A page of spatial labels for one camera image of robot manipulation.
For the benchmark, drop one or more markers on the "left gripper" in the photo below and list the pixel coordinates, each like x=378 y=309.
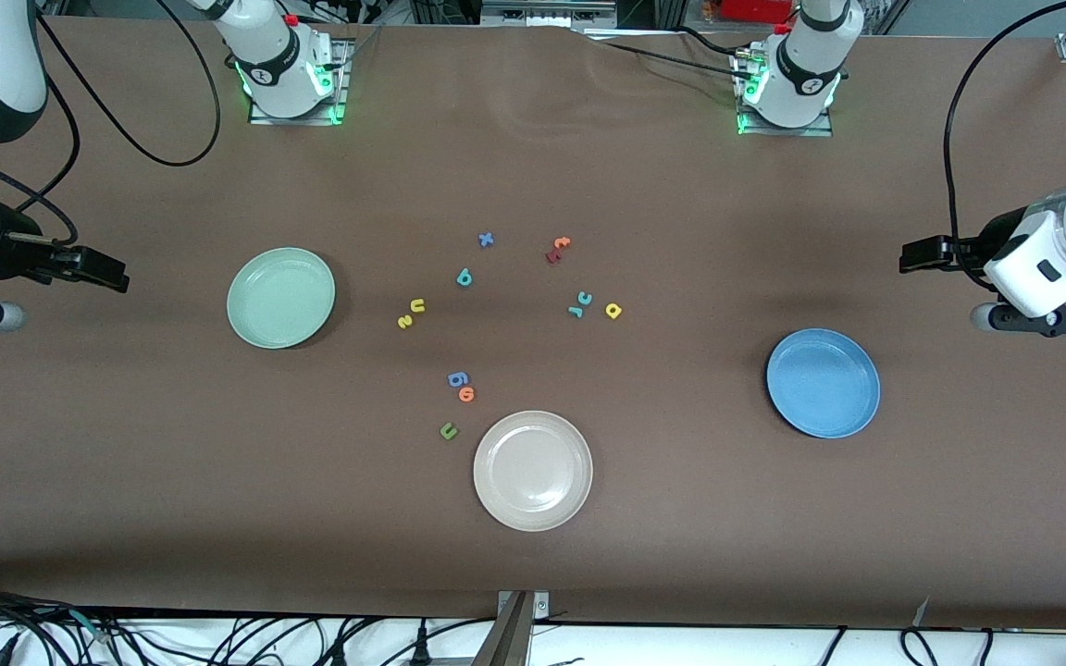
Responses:
x=993 y=235

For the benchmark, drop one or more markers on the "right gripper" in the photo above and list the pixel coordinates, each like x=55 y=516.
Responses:
x=17 y=251

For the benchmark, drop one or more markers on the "yellow letter d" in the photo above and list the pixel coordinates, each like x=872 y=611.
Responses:
x=613 y=316

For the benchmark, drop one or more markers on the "teal foam letter b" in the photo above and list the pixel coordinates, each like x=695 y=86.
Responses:
x=464 y=277

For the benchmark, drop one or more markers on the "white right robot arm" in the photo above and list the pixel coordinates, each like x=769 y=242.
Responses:
x=10 y=55

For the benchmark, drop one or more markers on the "blue plate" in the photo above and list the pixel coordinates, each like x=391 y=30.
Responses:
x=823 y=382

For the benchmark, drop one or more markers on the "light green plate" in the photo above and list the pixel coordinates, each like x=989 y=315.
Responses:
x=280 y=298

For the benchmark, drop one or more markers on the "red box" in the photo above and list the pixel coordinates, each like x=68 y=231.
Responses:
x=755 y=9

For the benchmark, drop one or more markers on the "white tape scrap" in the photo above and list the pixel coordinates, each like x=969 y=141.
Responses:
x=922 y=612

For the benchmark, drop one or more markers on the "brown table mat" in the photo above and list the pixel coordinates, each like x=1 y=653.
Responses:
x=681 y=518

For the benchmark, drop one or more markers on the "blue foam number 6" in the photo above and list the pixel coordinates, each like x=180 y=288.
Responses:
x=452 y=376

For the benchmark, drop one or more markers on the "green foam letter u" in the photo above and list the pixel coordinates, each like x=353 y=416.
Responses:
x=445 y=435

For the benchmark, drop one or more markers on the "beige plate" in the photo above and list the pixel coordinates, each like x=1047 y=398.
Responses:
x=533 y=470

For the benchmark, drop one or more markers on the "grey device box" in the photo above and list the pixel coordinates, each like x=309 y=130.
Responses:
x=547 y=14

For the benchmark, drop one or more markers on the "aluminium table profile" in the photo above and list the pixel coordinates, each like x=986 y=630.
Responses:
x=510 y=634

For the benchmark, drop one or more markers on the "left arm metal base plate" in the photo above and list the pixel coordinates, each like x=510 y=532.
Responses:
x=824 y=131

